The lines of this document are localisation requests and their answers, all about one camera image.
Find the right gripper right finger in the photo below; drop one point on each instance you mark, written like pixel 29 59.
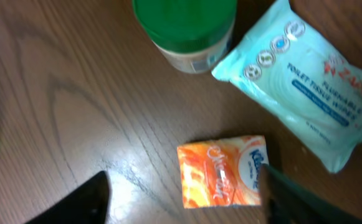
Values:
pixel 284 201

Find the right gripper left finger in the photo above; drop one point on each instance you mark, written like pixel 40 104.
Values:
pixel 86 204

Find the small orange carton box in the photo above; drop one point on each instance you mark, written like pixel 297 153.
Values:
pixel 223 172

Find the light blue wipes pack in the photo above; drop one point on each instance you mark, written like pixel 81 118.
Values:
pixel 291 70

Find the green lid jar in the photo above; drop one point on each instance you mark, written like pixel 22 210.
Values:
pixel 193 35

